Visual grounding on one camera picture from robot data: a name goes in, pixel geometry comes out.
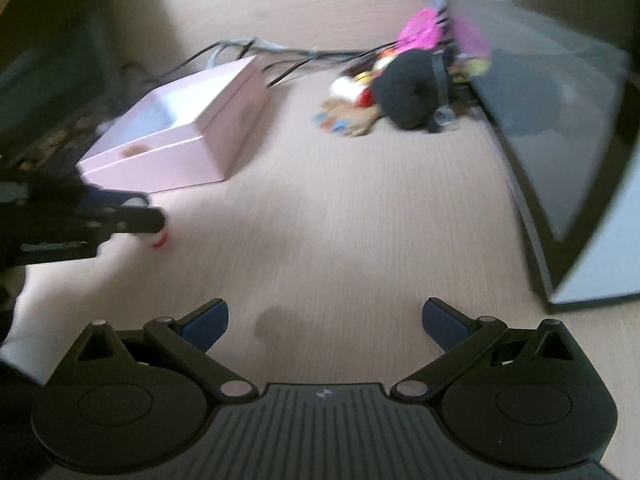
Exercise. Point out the black plush cat toy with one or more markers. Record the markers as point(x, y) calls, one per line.
point(414, 92)

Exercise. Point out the pink cardboard box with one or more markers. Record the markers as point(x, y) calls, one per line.
point(185, 133)

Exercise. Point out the black computer case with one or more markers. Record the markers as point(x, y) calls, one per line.
point(561, 98)

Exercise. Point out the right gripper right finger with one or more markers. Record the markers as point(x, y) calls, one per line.
point(485, 361)

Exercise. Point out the tan plush paw toy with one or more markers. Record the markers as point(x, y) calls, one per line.
point(346, 118)

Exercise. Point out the pink toy net scoop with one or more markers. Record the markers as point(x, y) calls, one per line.
point(429, 29)

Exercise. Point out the small white red-capped bottle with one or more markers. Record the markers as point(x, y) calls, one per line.
point(159, 239)

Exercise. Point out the dark monitor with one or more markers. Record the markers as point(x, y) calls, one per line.
point(59, 66)

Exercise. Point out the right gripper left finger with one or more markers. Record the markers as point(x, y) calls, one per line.
point(163, 362)

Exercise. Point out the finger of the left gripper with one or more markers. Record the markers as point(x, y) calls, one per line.
point(138, 220)
point(103, 198)

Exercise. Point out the yellow toy cupcake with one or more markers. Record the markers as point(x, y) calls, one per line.
point(466, 69)

